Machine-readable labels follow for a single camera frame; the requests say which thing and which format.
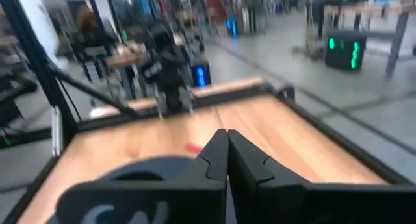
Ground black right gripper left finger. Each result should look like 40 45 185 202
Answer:
57 129 229 224

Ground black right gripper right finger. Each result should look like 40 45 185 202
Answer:
227 129 416 224

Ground red drinking straw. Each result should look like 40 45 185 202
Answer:
184 142 205 155

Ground round dark woven placemat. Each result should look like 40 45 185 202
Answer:
94 156 202 186

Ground computer case with glowing fans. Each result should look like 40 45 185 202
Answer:
226 12 241 39
190 62 213 88

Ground wooden robot station table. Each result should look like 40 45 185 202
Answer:
105 44 141 99

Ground black computer box green lights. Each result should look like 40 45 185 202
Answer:
324 30 368 72

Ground wooden top workbench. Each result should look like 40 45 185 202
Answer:
323 3 416 81

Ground person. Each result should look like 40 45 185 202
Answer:
75 5 99 36

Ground silver frame bracket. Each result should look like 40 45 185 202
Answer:
51 105 64 158

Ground black frame clamp handle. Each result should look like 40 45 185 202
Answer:
277 84 296 102

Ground black aluminium table frame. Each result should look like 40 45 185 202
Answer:
0 0 416 224

